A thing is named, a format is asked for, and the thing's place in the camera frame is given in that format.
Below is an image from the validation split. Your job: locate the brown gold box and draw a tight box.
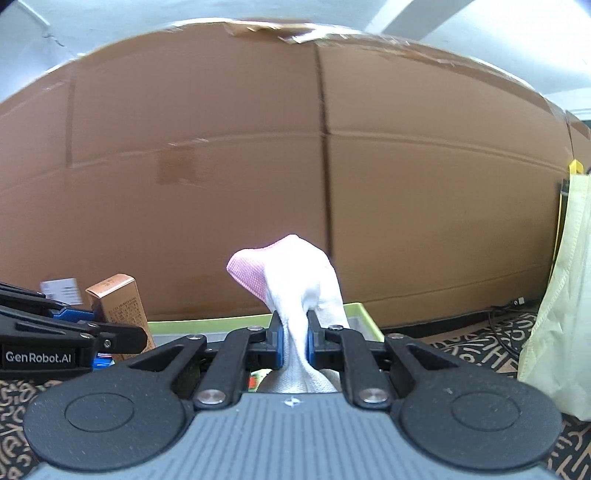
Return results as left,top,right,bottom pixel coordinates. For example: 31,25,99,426
85,274,155,363

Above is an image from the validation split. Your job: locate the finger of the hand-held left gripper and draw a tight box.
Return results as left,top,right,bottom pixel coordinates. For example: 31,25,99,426
0,308,148,355
0,282,95,324

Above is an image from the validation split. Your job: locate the black cable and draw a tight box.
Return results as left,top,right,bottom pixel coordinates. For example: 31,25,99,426
478,298,539,356

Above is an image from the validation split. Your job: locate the large brown cardboard box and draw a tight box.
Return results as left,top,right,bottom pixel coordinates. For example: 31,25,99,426
0,18,591,324

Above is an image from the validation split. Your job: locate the pale yellow bag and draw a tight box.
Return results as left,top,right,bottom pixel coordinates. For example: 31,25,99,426
517,159,591,421

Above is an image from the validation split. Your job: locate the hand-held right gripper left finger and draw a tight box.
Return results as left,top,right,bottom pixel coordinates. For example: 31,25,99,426
124,310,284,409

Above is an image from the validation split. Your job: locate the white shipping label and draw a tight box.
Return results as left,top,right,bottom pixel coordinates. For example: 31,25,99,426
41,278,80,306

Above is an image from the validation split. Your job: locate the white glove with pink cuff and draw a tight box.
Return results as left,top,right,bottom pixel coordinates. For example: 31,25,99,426
226,234,349,394

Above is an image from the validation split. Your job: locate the black letter-patterned mat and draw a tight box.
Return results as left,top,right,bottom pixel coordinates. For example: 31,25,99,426
0,309,591,480

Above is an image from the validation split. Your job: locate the light green box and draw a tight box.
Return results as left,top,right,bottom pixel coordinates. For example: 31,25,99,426
147,302,385,349

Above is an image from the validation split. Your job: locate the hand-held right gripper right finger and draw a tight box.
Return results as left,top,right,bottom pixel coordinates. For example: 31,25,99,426
306,309,467,407

